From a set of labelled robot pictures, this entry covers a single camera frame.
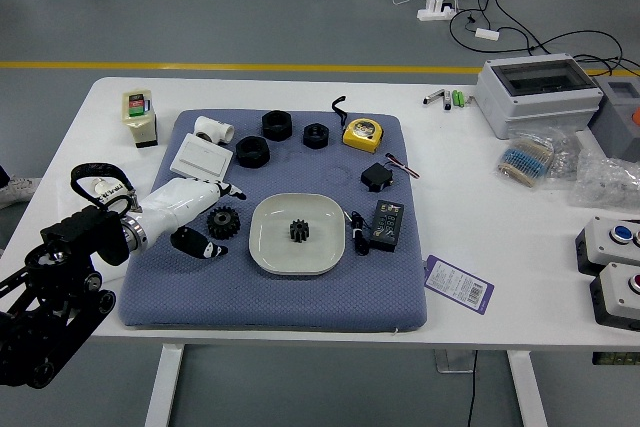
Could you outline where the white table leg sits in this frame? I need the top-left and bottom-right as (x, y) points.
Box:
(143, 344), (185, 427)
(506, 349), (550, 427)

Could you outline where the button box with red button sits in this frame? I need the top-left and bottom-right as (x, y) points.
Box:
(588, 261), (640, 332)

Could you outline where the white pipe tee fitting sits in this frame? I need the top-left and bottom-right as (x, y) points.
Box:
(193, 115), (235, 146)

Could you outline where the grey box with orange button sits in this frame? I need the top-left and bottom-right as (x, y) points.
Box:
(587, 75), (640, 163)

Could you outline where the black servo with wires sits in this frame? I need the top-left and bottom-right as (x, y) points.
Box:
(360, 153), (420, 193)

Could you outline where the grey distribution box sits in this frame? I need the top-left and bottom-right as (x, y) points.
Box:
(473, 52), (604, 140)

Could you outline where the blue-grey quilted mat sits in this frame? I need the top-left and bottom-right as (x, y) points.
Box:
(117, 109), (429, 332)

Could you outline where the black digital display module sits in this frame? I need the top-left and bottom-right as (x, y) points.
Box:
(368, 199), (405, 252)

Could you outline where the small black hex nut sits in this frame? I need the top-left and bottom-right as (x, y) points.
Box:
(302, 122), (330, 150)

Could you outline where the black bundled cable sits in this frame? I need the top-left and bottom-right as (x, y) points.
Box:
(348, 210), (371, 256)

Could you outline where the bag of small components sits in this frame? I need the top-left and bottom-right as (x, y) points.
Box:
(544, 125), (584, 183)

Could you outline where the white power strip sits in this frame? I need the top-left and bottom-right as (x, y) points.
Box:
(416, 0), (459, 22)

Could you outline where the purple tag card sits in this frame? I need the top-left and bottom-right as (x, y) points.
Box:
(423, 254), (495, 317)

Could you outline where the cream push-button switch box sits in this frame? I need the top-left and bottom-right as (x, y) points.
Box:
(122, 89), (159, 149)

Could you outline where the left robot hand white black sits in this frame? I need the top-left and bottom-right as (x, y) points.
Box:
(134, 176), (248, 261)

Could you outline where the black control box under table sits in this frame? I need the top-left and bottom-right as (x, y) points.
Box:
(591, 350), (640, 367)

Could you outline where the large black gear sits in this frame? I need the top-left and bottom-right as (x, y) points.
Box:
(206, 206), (241, 242)

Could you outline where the yellow tape measure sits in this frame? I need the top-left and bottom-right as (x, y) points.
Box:
(329, 95), (385, 153)

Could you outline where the button box with blue button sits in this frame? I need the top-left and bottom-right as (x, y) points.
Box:
(573, 215), (640, 276)

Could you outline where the person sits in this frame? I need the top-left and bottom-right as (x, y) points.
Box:
(0, 163), (44, 211)

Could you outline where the black cable under table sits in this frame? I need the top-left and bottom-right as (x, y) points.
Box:
(465, 350), (480, 427)

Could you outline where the grey metal bracket under table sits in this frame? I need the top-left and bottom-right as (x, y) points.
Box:
(433, 348), (475, 375)

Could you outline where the black floor cable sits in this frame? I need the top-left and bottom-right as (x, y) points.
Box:
(448, 0), (640, 73)

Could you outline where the bag of blue resistors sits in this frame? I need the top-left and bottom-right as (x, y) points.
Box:
(495, 126), (556, 192)

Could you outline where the white wall switch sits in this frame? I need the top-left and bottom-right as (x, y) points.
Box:
(169, 132), (235, 184)

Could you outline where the large black hex nut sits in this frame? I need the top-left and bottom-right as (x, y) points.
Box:
(261, 110), (294, 142)
(235, 135), (271, 169)

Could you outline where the clear bubble bag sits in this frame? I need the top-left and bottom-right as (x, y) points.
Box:
(568, 149), (640, 209)

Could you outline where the white square dish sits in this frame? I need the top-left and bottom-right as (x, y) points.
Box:
(248, 192), (347, 277)

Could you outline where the small black gear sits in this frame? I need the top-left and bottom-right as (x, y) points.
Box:
(287, 219), (313, 245)

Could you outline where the clear printed plastic bag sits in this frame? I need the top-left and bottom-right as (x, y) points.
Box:
(55, 166), (146, 294)

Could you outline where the small white labelled fitting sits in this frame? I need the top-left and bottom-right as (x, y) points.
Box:
(90, 177), (129, 209)

